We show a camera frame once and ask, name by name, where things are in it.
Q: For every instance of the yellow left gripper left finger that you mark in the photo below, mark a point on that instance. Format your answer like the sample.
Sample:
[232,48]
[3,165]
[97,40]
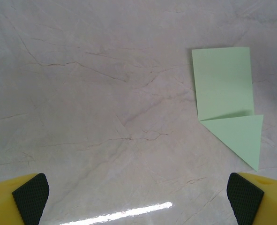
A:
[23,201]

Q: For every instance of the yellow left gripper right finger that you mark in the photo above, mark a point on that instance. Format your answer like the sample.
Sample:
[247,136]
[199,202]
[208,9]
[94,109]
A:
[253,201]

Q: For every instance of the light green paper sheet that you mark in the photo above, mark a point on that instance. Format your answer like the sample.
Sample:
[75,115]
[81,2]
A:
[222,82]

